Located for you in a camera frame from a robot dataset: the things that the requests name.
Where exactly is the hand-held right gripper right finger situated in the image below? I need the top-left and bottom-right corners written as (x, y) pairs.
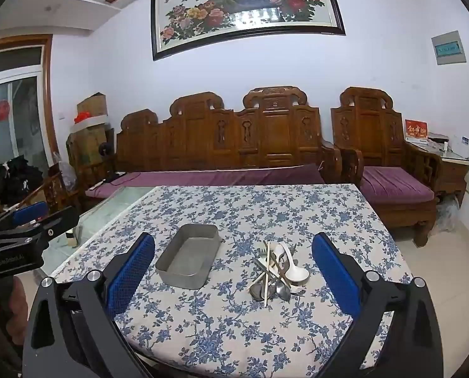
top-left (311, 232), bottom-right (444, 378)

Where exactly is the wooden door frame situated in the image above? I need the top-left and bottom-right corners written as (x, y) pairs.
top-left (0, 33), bottom-right (60, 162)

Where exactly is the wooden side table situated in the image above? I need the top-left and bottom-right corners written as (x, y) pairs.
top-left (435, 153), bottom-right (469, 207)

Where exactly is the brown chopstick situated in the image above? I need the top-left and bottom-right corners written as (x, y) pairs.
top-left (276, 244), bottom-right (298, 284)
top-left (253, 258), bottom-right (288, 285)

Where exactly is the small cardboard box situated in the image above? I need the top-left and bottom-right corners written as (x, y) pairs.
top-left (77, 92), bottom-right (108, 121)

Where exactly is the rectangular metal tray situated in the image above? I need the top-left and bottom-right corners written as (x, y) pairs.
top-left (156, 224), bottom-right (222, 290)

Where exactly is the person's left hand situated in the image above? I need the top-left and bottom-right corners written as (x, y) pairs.
top-left (8, 278), bottom-right (29, 349)

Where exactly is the purple armchair cushion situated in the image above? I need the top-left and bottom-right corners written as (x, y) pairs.
top-left (361, 166), bottom-right (436, 205)

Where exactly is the wooden chair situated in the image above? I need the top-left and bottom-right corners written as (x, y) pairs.
top-left (0, 163), bottom-right (81, 215)

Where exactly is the white box with blue label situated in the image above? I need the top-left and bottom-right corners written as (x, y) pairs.
top-left (451, 136), bottom-right (469, 161)

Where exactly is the framed peacock painting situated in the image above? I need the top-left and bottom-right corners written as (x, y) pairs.
top-left (151, 0), bottom-right (346, 61)

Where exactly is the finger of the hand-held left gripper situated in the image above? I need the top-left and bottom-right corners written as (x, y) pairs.
top-left (0, 206), bottom-right (80, 249)
top-left (0, 201), bottom-right (49, 242)

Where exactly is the blue floral tablecloth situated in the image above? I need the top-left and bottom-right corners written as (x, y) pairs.
top-left (53, 184), bottom-right (414, 378)

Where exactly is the grey wall panel box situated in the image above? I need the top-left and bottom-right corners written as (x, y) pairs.
top-left (431, 30), bottom-right (467, 66)

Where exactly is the red gift box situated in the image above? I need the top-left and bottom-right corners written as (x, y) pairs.
top-left (405, 119), bottom-right (429, 142)

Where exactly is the clear plastic bag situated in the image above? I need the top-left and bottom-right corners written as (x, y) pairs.
top-left (53, 153), bottom-right (77, 193)

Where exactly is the white soup spoon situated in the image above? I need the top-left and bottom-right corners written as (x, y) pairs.
top-left (279, 243), bottom-right (311, 286)

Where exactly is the large cardboard box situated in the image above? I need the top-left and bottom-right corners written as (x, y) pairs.
top-left (66, 126), bottom-right (115, 184)

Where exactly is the black clothing pile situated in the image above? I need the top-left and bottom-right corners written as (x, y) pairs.
top-left (0, 157), bottom-right (44, 205)

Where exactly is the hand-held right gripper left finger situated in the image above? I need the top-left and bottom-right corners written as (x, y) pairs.
top-left (22, 232), bottom-right (156, 378)

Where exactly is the crumpled plastic sheet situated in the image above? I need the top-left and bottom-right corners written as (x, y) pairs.
top-left (434, 198), bottom-right (462, 234)

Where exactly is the carved wooden armchair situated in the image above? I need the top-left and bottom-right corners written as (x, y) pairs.
top-left (331, 87), bottom-right (443, 247)

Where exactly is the white plastic spoon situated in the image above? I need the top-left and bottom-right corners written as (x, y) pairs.
top-left (272, 245), bottom-right (287, 284)

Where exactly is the carved wooden sofa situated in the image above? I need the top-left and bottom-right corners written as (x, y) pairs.
top-left (114, 85), bottom-right (343, 184)

